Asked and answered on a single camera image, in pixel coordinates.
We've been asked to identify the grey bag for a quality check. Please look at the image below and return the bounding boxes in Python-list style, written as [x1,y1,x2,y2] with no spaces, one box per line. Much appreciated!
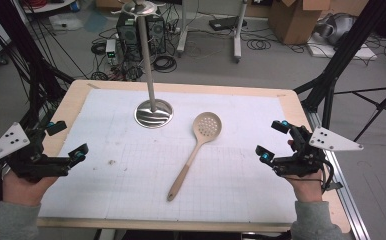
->
[313,12,356,46]

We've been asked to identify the metal utensil stand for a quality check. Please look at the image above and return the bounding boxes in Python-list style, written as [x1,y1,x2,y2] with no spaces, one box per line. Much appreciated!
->
[111,0,175,130]

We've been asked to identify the white stand legs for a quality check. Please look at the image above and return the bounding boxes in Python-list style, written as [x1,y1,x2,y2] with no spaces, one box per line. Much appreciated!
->
[176,0,249,64]

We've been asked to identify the person's left hand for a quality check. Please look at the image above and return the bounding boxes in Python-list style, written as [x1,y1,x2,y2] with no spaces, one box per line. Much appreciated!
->
[2,169,59,208]

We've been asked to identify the coiled black cable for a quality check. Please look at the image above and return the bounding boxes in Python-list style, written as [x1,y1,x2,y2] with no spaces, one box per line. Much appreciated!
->
[246,38,273,52]
[152,54,178,74]

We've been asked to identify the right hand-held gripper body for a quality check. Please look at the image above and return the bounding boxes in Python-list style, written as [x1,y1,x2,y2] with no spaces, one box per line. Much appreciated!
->
[272,125,364,178]

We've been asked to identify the white flat board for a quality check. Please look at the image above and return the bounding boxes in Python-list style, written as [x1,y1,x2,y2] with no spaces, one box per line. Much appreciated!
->
[306,35,379,62]

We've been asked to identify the small device with green light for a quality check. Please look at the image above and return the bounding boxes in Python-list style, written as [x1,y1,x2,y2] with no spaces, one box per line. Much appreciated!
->
[104,38,118,65]

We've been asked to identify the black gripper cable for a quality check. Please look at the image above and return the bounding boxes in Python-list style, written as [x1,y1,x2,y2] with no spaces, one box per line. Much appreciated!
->
[314,159,335,195]

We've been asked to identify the black tripod stand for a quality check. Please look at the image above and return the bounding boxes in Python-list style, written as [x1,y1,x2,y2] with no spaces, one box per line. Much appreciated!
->
[0,0,76,134]
[293,0,386,143]

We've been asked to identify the beige slotted spoon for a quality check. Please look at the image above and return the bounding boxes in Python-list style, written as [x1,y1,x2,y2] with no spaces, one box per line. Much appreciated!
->
[166,111,223,203]

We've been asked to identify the cardboard box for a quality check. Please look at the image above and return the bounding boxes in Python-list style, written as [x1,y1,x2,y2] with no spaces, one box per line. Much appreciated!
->
[267,0,336,46]

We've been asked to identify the black power strip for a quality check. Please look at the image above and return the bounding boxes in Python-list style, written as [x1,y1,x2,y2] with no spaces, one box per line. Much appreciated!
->
[208,15,248,32]

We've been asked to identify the person's right hand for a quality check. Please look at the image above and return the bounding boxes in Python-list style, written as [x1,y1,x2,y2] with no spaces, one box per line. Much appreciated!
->
[282,169,325,203]

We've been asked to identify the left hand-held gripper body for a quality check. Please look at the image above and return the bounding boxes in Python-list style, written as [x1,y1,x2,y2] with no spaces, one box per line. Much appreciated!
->
[0,122,71,183]

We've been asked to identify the white grid mat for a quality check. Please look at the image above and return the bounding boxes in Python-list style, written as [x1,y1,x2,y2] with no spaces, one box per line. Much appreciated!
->
[39,87,298,223]

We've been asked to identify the aluminium rail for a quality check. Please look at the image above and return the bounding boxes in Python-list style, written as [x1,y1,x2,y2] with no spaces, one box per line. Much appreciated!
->
[304,109,371,240]

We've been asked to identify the black computer tower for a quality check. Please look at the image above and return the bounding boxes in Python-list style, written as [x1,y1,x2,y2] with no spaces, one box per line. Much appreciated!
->
[115,13,167,63]

